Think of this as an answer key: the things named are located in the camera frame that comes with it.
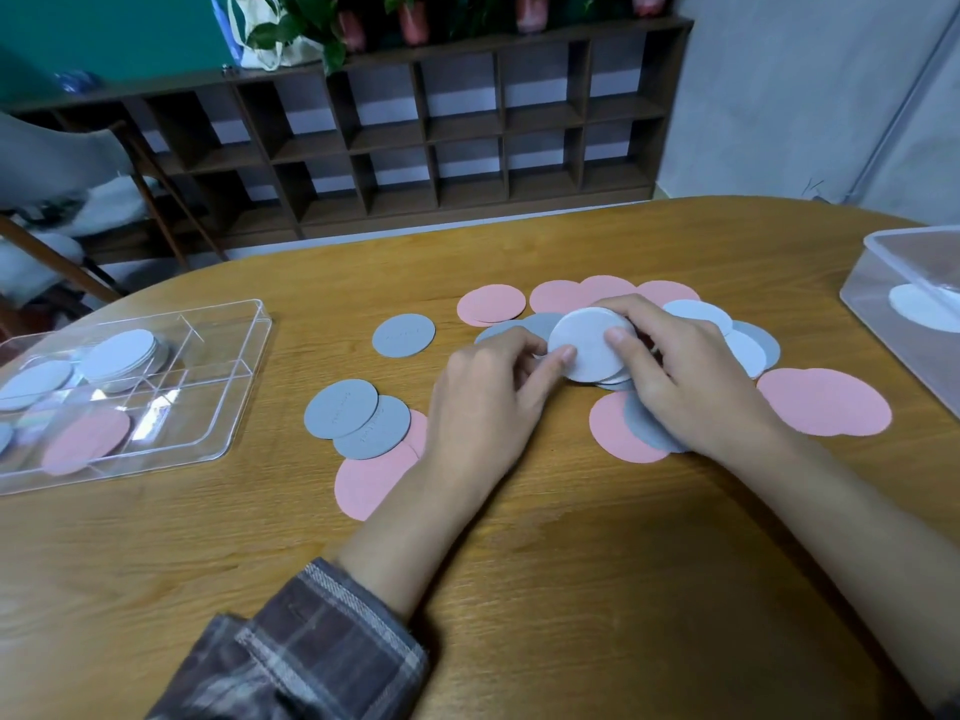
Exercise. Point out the grey disc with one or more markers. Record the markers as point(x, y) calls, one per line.
point(4, 436)

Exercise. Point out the white disc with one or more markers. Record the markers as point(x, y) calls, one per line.
point(922, 311)
point(30, 386)

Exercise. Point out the person's left hand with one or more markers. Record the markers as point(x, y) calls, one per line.
point(480, 419)

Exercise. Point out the dark wooden cubby shelf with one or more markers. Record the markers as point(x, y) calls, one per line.
point(465, 127)

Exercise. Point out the pink disc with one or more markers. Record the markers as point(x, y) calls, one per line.
point(86, 440)

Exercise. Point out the blue bottle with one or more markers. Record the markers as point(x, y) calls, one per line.
point(223, 29)

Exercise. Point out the neat white paper circle stack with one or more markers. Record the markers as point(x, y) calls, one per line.
point(589, 344)
point(116, 356)

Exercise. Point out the person's right forearm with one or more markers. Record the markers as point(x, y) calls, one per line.
point(862, 539)

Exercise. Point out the white tote bag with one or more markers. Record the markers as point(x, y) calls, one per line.
point(289, 56)

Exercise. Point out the clear divided tray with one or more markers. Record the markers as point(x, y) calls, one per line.
point(217, 329)

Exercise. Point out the translucent plastic tub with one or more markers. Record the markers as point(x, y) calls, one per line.
point(870, 292)

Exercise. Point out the person's left forearm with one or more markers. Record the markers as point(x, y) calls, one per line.
point(375, 562)

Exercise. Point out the person's right hand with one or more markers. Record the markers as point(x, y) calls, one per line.
point(705, 389)

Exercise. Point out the grey wall pipe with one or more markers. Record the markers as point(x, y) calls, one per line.
point(900, 104)

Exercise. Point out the blue packet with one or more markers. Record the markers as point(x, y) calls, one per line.
point(75, 80)

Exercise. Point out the pile of round paper discs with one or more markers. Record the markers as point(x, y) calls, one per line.
point(825, 401)

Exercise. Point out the grey chair with wooden legs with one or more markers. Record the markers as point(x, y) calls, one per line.
point(52, 157)
point(56, 262)

